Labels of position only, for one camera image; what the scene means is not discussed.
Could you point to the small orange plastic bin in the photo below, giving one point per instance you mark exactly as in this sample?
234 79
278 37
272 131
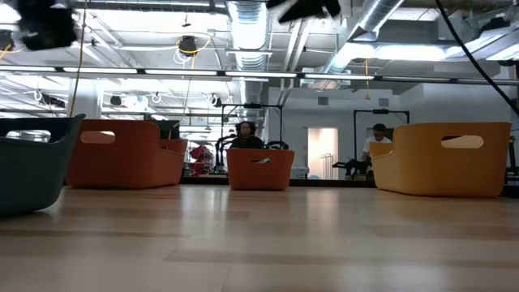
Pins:
243 174

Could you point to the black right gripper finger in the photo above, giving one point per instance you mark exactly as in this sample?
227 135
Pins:
302 16

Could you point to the black background robot arm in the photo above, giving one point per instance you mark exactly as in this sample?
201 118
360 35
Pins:
277 144
221 146
353 166

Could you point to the black background stand frame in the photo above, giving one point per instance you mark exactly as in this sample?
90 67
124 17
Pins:
381 111
251 106

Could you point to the green long toy block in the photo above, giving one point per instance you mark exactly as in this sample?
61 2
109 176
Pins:
264 160

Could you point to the red background object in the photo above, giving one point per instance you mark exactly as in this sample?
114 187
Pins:
200 156

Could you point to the person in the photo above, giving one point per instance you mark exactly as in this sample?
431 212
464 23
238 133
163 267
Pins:
377 142
247 142

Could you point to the teal plastic bin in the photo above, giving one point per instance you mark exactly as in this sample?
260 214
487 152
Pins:
32 174

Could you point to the long overhead light bar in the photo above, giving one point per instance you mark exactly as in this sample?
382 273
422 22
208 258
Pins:
259 74

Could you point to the large orange plastic bin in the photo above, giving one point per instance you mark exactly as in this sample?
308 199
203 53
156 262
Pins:
121 162

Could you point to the yellow plastic bin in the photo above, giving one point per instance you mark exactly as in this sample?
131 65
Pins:
425 170

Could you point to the black background monitor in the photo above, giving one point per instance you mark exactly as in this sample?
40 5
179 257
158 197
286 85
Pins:
168 130

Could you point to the black aluminium table frame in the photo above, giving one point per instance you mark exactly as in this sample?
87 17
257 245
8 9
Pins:
324 183

